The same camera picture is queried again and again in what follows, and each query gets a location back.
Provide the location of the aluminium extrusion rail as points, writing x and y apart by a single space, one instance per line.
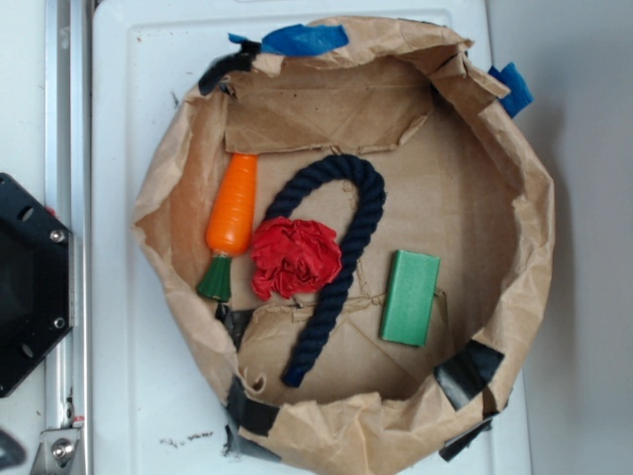
68 113

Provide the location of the green rectangular block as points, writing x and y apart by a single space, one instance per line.
409 300

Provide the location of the blue tape top piece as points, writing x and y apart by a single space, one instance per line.
298 40

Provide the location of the blue tape right piece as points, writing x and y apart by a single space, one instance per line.
519 96

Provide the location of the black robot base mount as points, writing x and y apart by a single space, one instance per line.
35 283

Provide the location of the brown paper bag bowl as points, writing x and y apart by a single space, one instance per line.
462 184

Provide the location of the metal corner bracket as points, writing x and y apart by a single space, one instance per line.
59 453

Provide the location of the blue tape piece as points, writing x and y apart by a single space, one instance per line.
519 96
298 40

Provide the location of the orange toy carrot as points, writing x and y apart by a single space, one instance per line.
230 225

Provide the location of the red crumpled paper ball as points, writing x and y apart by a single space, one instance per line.
293 257

